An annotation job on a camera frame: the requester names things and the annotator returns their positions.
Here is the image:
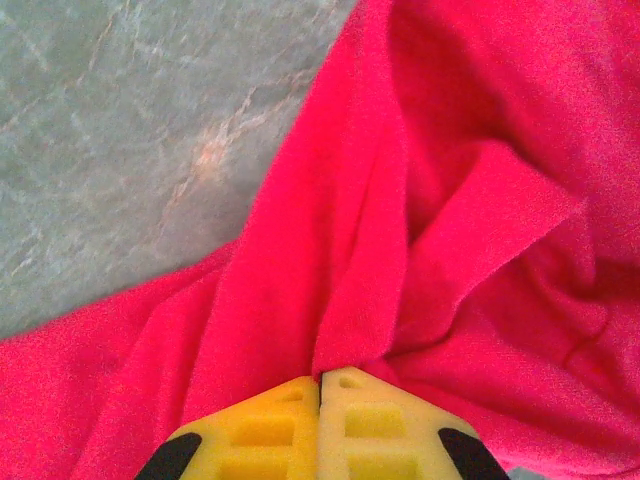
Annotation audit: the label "red t-shirt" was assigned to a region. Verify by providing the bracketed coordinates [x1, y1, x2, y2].
[0, 0, 640, 480]

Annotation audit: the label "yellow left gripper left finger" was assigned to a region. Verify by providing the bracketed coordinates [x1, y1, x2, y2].
[134, 375, 321, 480]

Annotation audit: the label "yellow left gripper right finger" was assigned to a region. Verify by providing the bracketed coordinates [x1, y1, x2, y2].
[318, 364, 511, 480]

